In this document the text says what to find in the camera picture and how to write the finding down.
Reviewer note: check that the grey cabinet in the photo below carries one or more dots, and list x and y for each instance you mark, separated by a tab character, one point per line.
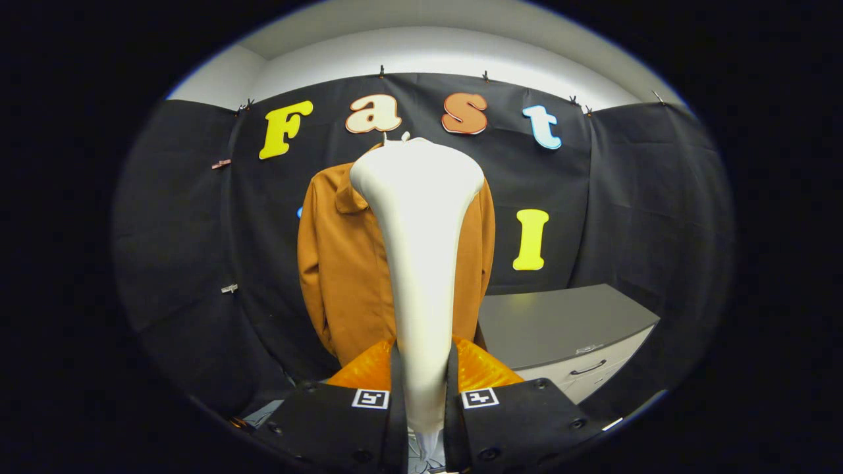
553	322

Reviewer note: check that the row of black cloth clips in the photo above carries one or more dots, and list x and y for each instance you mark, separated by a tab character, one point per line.
380	70

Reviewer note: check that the white garment steamer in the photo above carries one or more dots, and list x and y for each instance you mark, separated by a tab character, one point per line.
421	250

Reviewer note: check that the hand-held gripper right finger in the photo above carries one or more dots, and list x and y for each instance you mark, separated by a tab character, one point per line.
514	424

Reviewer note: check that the white mannequin torso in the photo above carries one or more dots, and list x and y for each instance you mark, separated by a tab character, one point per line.
397	137

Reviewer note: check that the reddish clip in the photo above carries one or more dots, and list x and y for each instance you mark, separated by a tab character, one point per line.
220	163

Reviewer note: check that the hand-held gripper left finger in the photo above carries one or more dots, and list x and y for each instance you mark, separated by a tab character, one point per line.
329	428

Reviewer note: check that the orange-brown button shirt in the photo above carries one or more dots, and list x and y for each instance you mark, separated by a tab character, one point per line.
342	276

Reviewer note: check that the black backdrop cloth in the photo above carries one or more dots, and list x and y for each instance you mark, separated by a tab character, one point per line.
625	197

